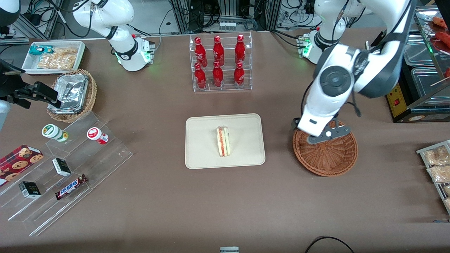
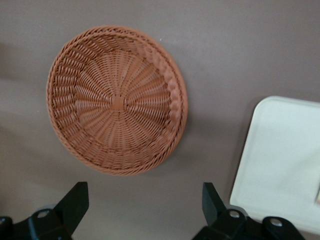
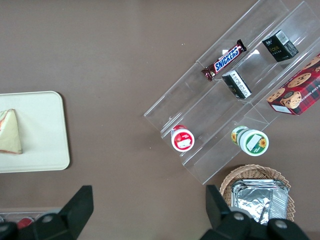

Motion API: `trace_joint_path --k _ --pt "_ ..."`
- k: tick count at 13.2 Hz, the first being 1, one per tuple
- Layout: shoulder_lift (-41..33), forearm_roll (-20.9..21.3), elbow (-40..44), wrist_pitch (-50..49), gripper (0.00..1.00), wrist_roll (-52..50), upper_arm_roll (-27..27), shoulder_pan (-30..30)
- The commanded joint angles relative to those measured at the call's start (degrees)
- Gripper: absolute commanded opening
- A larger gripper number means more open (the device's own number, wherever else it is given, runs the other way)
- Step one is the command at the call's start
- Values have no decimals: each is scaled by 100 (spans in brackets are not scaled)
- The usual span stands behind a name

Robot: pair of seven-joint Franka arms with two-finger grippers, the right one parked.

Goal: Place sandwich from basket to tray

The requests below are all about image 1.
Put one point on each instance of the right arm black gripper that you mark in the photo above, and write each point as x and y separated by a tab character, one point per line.
11	85

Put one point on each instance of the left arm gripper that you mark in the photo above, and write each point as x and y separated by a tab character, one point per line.
294	123

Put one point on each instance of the triangular sandwich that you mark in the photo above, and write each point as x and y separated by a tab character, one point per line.
224	142

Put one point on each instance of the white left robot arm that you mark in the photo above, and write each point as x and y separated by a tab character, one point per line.
386	14

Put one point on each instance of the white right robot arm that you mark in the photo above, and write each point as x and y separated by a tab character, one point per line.
105	14

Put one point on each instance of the brown wicker basket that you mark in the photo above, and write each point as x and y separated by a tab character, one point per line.
327	158

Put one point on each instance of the light wicker basket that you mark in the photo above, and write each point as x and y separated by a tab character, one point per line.
89	98

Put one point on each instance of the beige rectangular plastic tray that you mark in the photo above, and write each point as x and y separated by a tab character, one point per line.
204	140

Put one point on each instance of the metal tray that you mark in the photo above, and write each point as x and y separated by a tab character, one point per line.
419	152

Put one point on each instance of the aluminium foil container stack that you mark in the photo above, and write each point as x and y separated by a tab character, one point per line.
72	88

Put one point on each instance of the green sunflower lid jar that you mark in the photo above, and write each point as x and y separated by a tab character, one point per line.
51	131

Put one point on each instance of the clear bag of chips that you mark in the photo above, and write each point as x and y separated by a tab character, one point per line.
59	59

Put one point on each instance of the teal snack packet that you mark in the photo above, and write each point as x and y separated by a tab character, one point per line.
37	50

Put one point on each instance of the white rectangular bin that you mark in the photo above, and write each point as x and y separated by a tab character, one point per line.
81	49

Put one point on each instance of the red tartan cookie box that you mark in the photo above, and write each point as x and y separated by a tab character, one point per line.
17	161

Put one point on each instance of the red lid white jar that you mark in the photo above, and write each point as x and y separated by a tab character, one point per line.
95	134

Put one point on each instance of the red cola bottle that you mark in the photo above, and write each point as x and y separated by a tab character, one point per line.
217	75
218	49
199	51
200	76
239	48
239	73

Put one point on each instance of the small black carton box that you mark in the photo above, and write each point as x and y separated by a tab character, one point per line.
30	190
61	167

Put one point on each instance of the clear acrylic bottle rack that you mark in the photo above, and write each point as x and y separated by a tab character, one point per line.
209	88

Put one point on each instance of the clear acrylic stepped shelf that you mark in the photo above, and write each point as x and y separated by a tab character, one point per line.
105	158

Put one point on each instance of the Snickers chocolate bar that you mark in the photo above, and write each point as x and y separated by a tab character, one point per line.
70	187

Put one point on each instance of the white power strip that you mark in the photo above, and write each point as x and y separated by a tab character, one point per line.
227	25

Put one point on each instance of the glass food display case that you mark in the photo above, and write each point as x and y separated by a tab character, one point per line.
422	112

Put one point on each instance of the small grey device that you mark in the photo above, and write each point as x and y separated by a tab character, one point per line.
229	250

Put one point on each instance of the clear snack bag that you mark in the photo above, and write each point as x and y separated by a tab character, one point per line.
437	156
439	174
447	190
448	203

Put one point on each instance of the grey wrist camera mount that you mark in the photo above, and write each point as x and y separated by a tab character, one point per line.
334	133

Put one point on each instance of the aluminium frame rack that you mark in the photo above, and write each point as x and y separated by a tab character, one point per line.
182	17

